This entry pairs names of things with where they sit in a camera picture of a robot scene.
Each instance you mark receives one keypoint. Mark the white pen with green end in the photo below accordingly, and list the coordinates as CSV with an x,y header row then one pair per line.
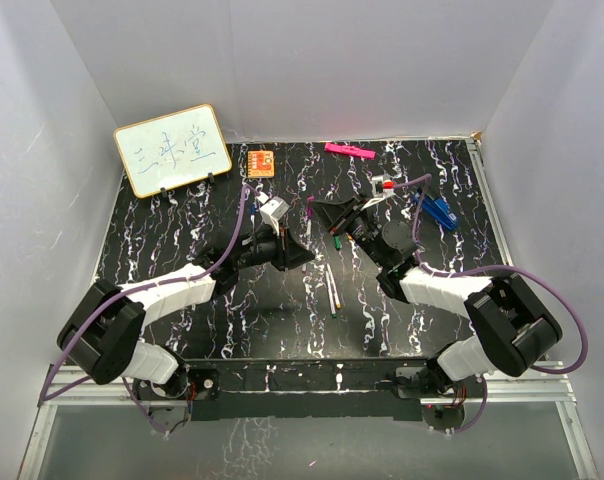
x,y
330,295

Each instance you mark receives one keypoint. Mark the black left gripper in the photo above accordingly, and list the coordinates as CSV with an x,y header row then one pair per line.
x,y
288,252

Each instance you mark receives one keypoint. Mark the orange spiral notebook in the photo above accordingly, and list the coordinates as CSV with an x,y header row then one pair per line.
x,y
260,164

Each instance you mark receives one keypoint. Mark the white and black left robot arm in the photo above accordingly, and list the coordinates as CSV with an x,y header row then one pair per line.
x,y
111,346

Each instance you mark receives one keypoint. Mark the small whiteboard with wooden frame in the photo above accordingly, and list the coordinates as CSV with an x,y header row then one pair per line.
x,y
172,150

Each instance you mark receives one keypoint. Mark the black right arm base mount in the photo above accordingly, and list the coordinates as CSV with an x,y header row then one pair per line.
x,y
430,380

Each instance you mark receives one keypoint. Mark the white pen with yellow end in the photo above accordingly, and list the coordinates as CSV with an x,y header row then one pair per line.
x,y
333,287

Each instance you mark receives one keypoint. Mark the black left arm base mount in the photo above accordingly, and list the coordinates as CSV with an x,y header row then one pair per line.
x,y
182,390

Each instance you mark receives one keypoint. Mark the white pen with magenta end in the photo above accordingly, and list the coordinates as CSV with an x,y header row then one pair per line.
x,y
307,239

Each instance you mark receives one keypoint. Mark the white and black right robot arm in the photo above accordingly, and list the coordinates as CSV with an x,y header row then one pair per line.
x,y
513,329

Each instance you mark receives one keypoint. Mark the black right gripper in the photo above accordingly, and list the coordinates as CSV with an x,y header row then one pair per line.
x,y
340,215

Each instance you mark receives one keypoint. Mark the blue stapler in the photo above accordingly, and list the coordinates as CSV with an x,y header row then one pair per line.
x,y
439,210

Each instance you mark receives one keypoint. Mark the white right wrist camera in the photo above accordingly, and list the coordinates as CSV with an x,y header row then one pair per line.
x,y
382,188

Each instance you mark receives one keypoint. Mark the aluminium front rail frame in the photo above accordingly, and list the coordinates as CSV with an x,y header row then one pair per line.
x,y
309,419

